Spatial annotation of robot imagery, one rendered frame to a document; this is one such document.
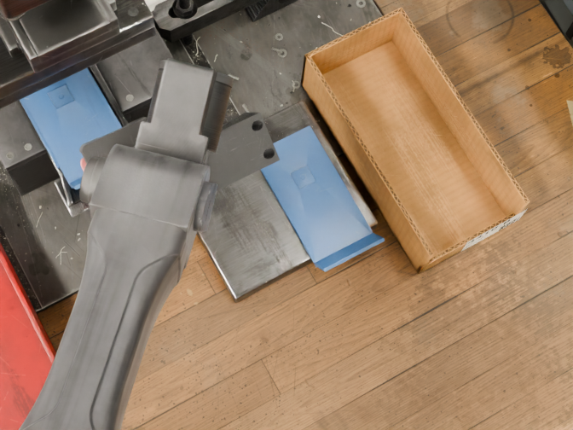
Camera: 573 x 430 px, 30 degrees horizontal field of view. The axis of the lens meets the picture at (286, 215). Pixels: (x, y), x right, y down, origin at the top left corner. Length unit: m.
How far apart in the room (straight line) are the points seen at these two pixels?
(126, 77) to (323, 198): 0.24
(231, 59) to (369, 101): 0.16
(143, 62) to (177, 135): 0.34
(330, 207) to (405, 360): 0.18
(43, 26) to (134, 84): 0.21
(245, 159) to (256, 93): 0.32
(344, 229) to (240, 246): 0.11
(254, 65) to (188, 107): 0.43
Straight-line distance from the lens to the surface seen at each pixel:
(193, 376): 1.09
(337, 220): 1.11
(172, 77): 0.78
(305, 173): 1.13
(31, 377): 1.11
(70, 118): 1.09
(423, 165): 1.17
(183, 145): 0.77
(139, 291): 0.68
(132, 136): 0.89
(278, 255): 1.10
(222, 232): 1.11
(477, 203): 1.16
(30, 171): 1.11
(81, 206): 1.06
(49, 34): 0.91
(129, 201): 0.71
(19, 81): 0.95
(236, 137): 0.87
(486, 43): 1.25
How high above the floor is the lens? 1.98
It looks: 72 degrees down
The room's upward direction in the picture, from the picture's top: 9 degrees clockwise
